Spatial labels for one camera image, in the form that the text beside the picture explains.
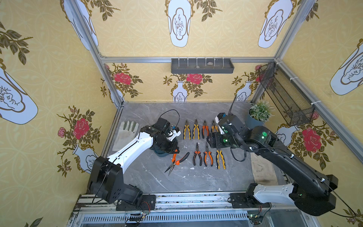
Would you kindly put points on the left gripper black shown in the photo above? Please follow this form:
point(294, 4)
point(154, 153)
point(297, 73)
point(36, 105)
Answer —
point(165, 144)

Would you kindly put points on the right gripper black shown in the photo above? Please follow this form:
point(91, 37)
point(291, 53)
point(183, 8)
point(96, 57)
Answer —
point(213, 140)

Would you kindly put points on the teal plastic storage box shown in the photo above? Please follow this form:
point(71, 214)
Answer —
point(161, 151)

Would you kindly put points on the yellow black pliers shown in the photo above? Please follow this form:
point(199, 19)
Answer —
point(196, 130)
point(220, 160)
point(187, 132)

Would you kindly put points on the red orange black pliers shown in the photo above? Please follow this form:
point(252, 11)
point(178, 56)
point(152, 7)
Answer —
point(205, 130)

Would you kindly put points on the orange long nose pliers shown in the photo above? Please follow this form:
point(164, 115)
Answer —
point(176, 162)

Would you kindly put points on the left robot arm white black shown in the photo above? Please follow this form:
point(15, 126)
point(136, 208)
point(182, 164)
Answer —
point(106, 180)

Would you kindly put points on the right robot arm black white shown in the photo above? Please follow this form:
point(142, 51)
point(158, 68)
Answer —
point(311, 191)

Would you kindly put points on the blue flower pot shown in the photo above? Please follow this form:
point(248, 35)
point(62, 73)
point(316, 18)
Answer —
point(252, 123)

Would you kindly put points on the left work glove beige green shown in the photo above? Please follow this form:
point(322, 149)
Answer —
point(126, 133)

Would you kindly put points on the green white artificial plant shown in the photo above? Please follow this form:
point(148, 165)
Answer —
point(261, 111)

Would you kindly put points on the right work glove beige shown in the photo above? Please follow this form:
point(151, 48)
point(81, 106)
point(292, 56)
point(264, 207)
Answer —
point(263, 171)

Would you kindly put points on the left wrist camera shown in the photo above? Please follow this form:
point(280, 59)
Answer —
point(173, 132)

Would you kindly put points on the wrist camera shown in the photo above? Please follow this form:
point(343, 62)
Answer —
point(219, 117)
point(173, 132)

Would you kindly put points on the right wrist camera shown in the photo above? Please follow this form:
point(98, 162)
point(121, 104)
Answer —
point(219, 117)

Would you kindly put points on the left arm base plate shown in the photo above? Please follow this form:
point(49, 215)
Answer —
point(146, 202)

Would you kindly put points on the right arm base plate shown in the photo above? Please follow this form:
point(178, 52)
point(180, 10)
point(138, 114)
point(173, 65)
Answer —
point(241, 200)

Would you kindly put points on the black wire mesh basket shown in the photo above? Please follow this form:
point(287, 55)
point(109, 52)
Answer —
point(293, 105)

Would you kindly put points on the aluminium front rail frame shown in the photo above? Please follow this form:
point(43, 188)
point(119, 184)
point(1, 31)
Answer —
point(185, 206)

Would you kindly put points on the grey wall shelf tray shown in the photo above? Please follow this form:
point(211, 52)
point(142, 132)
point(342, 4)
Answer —
point(202, 66)

